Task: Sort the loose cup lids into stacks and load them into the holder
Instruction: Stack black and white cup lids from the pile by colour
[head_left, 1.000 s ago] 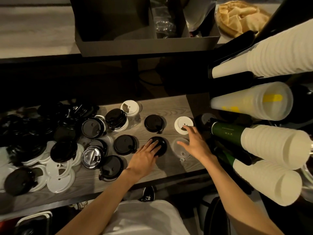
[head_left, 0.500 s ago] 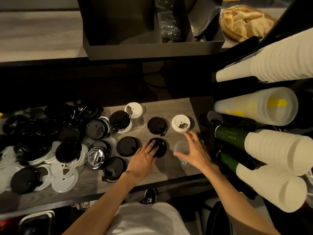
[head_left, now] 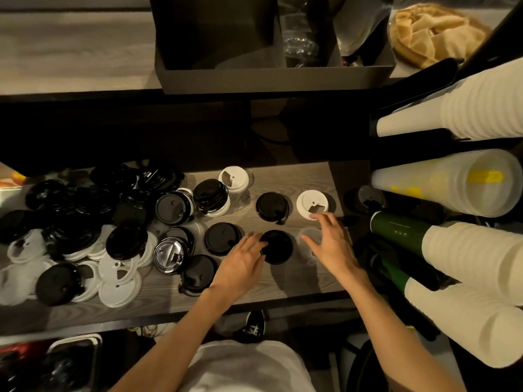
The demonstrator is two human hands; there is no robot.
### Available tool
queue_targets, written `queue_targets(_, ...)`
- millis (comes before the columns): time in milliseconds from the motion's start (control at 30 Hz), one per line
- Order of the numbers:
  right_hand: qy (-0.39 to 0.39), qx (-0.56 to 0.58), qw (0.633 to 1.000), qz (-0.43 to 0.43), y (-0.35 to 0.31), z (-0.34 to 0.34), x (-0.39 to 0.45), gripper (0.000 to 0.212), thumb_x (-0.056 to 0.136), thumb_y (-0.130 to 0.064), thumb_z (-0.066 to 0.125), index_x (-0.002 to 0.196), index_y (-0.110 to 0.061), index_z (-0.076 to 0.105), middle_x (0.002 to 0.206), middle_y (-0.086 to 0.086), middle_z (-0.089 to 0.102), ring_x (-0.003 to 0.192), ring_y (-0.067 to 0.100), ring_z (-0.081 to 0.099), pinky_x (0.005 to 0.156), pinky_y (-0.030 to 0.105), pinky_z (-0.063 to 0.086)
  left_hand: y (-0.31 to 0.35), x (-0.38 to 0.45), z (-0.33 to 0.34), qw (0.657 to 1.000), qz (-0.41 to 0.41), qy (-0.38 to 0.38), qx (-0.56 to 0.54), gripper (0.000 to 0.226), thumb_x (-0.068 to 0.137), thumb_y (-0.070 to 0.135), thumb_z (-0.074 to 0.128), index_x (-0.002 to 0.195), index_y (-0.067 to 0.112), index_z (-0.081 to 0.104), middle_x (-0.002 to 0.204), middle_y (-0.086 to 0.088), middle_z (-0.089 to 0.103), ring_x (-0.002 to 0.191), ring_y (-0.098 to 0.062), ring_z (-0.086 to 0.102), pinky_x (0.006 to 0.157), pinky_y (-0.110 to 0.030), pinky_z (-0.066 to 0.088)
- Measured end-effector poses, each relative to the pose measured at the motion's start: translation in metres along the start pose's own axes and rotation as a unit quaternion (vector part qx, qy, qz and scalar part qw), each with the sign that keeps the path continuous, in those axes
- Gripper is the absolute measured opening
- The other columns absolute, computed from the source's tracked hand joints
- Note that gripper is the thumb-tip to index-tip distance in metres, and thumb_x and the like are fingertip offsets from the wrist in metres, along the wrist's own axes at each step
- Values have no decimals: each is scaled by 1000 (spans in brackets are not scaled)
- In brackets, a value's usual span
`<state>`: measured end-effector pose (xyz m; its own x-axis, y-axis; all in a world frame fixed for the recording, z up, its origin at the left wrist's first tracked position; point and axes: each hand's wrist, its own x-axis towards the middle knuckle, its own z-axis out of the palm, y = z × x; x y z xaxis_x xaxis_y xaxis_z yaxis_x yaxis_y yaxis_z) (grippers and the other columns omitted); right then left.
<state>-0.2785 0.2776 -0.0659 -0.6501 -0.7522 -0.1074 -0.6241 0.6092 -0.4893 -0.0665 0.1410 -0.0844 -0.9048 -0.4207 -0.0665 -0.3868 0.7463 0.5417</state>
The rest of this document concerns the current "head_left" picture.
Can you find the person's right forearm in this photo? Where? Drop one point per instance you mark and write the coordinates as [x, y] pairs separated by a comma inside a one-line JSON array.
[[392, 334]]

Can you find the tan crumpled paper bundle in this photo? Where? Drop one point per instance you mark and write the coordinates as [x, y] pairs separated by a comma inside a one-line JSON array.
[[437, 32]]

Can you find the clear plastic lids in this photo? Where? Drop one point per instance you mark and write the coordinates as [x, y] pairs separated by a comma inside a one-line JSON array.
[[305, 251]]

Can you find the grey foil pouch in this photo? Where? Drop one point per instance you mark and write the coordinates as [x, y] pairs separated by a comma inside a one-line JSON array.
[[359, 24]]

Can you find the black right shoe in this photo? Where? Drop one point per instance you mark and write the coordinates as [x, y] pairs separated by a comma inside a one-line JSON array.
[[251, 326]]

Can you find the pile of mixed cup lids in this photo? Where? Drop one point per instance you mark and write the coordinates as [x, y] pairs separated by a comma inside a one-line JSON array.
[[81, 228]]

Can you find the person's right hand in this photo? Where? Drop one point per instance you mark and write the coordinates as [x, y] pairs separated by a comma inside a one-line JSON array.
[[339, 253]]

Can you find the white shirt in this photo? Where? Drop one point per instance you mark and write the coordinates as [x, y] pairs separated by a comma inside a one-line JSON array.
[[245, 367]]

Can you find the stack of black lids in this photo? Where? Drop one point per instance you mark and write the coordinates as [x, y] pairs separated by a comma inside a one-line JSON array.
[[210, 195]]

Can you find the dark metal organizer box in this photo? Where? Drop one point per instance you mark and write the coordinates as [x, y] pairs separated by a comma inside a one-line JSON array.
[[212, 36]]

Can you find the white paper cup stack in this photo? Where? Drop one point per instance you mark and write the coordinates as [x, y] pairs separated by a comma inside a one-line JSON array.
[[457, 106]]

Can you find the small red packet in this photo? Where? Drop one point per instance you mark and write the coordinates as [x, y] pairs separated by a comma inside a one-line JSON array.
[[347, 61]]

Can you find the person's left forearm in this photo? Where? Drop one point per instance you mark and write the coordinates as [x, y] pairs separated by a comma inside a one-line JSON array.
[[175, 342]]

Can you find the clear plastic bag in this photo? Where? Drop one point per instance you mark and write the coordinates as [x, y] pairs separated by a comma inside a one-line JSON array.
[[300, 40]]

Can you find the person's left hand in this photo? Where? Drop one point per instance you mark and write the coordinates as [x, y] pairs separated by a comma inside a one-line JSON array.
[[241, 269]]

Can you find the translucent yellow print cup stack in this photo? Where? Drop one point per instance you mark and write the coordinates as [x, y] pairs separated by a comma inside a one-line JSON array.
[[449, 183]]

